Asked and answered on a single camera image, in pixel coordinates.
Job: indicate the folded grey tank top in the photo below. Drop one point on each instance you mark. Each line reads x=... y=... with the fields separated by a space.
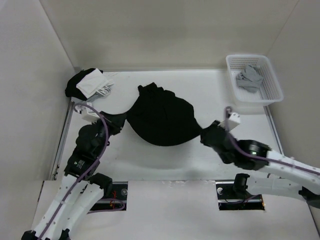
x=93 y=98

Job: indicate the folded white tank top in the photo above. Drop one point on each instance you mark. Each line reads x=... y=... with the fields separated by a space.
x=95 y=83

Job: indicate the folded black tank top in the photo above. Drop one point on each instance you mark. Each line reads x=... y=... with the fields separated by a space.
x=71 y=89

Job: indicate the black tank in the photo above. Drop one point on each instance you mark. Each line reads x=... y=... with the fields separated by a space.
x=71 y=89
x=161 y=118

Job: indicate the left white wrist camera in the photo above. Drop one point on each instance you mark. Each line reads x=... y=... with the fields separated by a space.
x=86 y=113

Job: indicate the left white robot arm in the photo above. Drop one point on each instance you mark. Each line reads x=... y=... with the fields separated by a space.
x=81 y=187

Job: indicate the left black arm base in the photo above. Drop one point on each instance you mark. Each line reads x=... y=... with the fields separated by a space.
x=117 y=197

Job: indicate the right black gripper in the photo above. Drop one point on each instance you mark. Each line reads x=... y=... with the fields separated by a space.
x=204 y=132

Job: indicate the grey tank top in basket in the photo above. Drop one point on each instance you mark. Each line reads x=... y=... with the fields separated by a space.
x=249 y=78

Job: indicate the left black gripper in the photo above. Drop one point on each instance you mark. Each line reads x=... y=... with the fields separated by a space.
x=116 y=122

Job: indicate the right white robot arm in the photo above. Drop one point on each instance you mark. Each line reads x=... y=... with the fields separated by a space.
x=292 y=179

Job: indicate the white plastic basket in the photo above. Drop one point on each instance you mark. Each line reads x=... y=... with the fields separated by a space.
x=268 y=91

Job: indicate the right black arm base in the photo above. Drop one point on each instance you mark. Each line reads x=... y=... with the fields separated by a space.
x=232 y=195

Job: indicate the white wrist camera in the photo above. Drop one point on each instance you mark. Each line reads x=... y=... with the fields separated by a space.
x=86 y=113
x=231 y=121

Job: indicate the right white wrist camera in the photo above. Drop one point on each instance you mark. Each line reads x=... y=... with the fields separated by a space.
x=231 y=121

